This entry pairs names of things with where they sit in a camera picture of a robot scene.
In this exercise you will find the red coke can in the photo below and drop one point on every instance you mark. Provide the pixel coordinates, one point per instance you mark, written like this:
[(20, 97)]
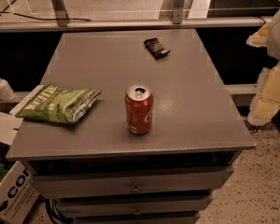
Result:
[(139, 108)]

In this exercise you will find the white cardboard box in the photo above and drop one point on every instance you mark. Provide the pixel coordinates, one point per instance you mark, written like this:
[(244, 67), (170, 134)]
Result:
[(17, 196)]

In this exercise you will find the black rxbar chocolate wrapper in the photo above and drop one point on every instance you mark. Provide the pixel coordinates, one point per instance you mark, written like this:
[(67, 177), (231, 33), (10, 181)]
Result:
[(156, 48)]

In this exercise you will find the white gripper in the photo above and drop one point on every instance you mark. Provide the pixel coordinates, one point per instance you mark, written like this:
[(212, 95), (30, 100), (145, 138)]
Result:
[(266, 104)]

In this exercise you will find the grey drawer cabinet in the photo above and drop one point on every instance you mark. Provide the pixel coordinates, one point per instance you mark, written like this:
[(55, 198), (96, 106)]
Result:
[(163, 134)]

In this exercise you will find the white pump sanitizer bottle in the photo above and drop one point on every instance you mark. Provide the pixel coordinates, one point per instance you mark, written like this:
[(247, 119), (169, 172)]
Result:
[(6, 92)]

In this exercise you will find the green kettle chips bag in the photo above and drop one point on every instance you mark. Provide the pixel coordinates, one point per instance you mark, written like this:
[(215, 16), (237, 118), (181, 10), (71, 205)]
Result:
[(56, 104)]

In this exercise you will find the metal frame rail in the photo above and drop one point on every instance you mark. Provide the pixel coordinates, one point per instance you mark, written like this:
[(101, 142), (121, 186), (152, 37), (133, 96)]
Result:
[(88, 15)]

